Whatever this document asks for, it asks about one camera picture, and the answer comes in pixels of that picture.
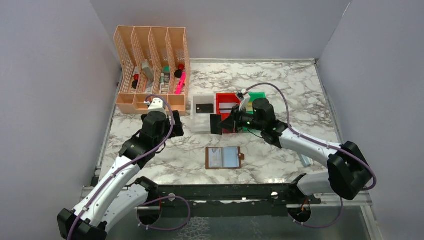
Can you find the white striped credit card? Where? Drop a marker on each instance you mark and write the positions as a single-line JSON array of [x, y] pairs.
[[226, 107]]

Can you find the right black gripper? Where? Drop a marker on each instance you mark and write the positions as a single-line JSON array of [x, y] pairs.
[[235, 118]]

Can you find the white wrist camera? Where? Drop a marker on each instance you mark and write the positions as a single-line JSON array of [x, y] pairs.
[[244, 98], [157, 105]]

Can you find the black mounting rail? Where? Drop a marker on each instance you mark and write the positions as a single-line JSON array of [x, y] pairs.
[[222, 200]]

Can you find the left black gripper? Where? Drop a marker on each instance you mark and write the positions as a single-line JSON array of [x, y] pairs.
[[178, 124]]

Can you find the black credit card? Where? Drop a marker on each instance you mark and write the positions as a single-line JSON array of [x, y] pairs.
[[215, 120], [205, 108]]

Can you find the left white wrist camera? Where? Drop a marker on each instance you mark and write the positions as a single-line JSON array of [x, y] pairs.
[[157, 105]]

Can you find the green cap glue stick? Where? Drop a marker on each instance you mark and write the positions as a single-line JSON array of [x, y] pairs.
[[165, 76]]

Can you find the brown leather card holder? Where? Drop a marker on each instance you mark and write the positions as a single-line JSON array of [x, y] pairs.
[[231, 158]]

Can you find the grey stapler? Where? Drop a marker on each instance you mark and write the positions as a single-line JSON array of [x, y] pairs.
[[147, 69]]

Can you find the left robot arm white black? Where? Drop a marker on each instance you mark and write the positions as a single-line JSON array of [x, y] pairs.
[[106, 204]]

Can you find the green plastic bin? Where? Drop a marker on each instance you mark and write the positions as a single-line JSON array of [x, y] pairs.
[[258, 96]]

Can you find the peach plastic desk organizer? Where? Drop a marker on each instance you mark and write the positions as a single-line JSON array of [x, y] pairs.
[[154, 60]]

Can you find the gold credit card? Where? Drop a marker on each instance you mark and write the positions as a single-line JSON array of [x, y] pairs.
[[249, 108]]

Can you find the pink highlighter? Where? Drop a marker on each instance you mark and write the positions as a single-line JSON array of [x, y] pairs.
[[181, 83]]

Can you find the white plastic bin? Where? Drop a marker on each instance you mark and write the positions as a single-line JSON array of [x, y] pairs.
[[200, 123]]

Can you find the red black marker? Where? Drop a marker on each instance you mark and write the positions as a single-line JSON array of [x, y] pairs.
[[135, 81]]

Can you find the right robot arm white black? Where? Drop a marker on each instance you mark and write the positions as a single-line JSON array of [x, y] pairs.
[[347, 170]]

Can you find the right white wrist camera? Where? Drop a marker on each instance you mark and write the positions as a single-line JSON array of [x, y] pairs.
[[244, 98]]

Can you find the red plastic bin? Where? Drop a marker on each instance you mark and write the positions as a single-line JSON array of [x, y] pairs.
[[225, 98]]

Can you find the silver VIP card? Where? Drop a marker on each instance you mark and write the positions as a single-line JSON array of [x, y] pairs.
[[215, 157]]

